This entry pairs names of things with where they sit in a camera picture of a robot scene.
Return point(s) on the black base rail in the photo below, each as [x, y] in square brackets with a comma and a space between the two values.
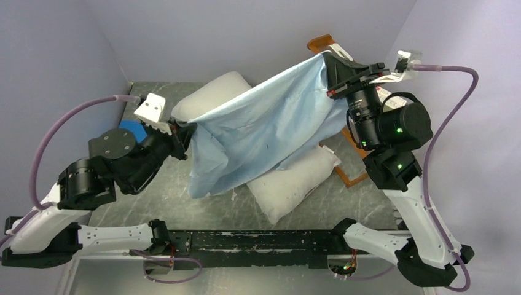
[314, 261]

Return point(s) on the white medicine box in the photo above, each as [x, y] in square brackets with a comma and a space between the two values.
[386, 103]

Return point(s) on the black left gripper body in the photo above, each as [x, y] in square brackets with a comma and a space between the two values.
[157, 146]

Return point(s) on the white rectangular device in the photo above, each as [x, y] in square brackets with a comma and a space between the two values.
[340, 51]

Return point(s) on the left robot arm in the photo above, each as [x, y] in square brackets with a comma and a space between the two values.
[117, 161]

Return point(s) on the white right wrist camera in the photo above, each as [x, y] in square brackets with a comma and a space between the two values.
[403, 69]

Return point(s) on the light blue pillowcase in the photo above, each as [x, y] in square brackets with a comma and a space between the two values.
[269, 126]

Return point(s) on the white pillow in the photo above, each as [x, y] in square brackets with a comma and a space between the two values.
[277, 192]

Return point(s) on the orange wooden shelf rack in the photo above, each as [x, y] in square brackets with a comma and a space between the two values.
[350, 171]

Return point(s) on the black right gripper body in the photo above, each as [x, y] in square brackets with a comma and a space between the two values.
[356, 78]

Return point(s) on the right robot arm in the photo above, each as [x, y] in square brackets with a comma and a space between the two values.
[428, 256]

